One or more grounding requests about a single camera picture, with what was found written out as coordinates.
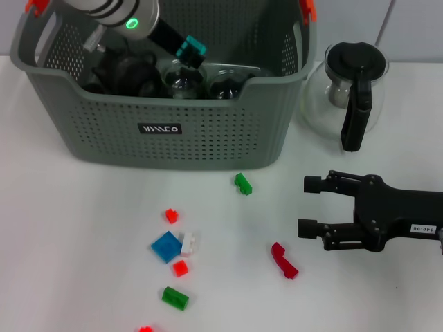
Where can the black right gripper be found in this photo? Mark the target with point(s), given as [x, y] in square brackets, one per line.
[391, 214]

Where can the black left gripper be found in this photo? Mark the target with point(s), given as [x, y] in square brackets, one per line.
[166, 36]

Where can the cyan square toy brick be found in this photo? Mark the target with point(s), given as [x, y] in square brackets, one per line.
[195, 45]

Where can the glass jar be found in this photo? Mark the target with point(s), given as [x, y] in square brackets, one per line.
[183, 84]

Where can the glass teacup black holder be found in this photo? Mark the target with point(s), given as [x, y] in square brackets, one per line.
[150, 89]
[226, 88]

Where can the white toy brick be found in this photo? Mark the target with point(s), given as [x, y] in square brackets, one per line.
[189, 243]

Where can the small red toy brick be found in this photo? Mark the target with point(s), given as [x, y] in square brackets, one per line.
[180, 269]
[172, 216]

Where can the blue square toy brick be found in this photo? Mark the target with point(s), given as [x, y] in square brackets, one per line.
[167, 247]

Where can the green toy brick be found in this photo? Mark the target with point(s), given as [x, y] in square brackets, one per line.
[244, 184]
[175, 298]

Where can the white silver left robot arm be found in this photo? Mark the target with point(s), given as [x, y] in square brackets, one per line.
[114, 10]

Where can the gray perforated storage bin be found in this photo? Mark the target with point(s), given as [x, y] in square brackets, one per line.
[207, 138]

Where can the long red toy piece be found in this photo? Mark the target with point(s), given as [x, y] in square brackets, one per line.
[284, 261]

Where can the black ceramic teapot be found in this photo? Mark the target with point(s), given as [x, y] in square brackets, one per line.
[121, 74]

